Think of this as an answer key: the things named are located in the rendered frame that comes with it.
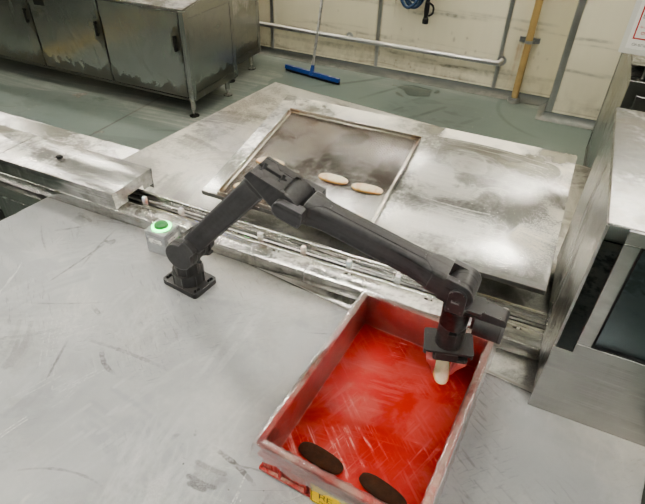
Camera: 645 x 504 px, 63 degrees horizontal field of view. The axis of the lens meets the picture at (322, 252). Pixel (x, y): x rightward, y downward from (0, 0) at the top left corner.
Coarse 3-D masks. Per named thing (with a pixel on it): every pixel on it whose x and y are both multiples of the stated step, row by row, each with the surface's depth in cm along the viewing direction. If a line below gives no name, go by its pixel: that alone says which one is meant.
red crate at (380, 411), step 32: (352, 352) 125; (384, 352) 125; (416, 352) 125; (352, 384) 118; (384, 384) 118; (416, 384) 118; (448, 384) 118; (320, 416) 111; (352, 416) 111; (384, 416) 111; (416, 416) 112; (448, 416) 112; (288, 448) 105; (352, 448) 105; (384, 448) 106; (416, 448) 106; (288, 480) 99; (352, 480) 100; (384, 480) 100; (416, 480) 100
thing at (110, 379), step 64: (0, 256) 150; (64, 256) 150; (128, 256) 151; (0, 320) 131; (64, 320) 131; (128, 320) 132; (192, 320) 132; (256, 320) 133; (320, 320) 133; (0, 384) 116; (64, 384) 116; (128, 384) 117; (192, 384) 117; (256, 384) 117; (0, 448) 104; (64, 448) 104; (128, 448) 105; (192, 448) 105; (512, 448) 107; (576, 448) 107; (640, 448) 107
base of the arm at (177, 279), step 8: (200, 264) 140; (176, 272) 138; (184, 272) 137; (192, 272) 137; (200, 272) 139; (168, 280) 141; (176, 280) 138; (184, 280) 137; (192, 280) 138; (200, 280) 140; (208, 280) 142; (176, 288) 140; (184, 288) 139; (192, 288) 139; (200, 288) 139; (208, 288) 141; (192, 296) 138
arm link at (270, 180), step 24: (264, 168) 109; (288, 168) 110; (240, 192) 112; (264, 192) 107; (288, 192) 106; (312, 192) 110; (216, 216) 119; (240, 216) 117; (192, 240) 127; (192, 264) 131
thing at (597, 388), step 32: (608, 128) 123; (640, 128) 113; (608, 160) 106; (640, 160) 102; (608, 192) 94; (640, 192) 93; (576, 224) 127; (608, 224) 85; (640, 224) 85; (576, 256) 110; (608, 256) 135; (576, 288) 96; (608, 288) 91; (576, 320) 117; (544, 352) 113; (576, 352) 101; (608, 352) 98; (544, 384) 110; (576, 384) 106; (608, 384) 103; (640, 384) 100; (576, 416) 111; (608, 416) 107; (640, 416) 104
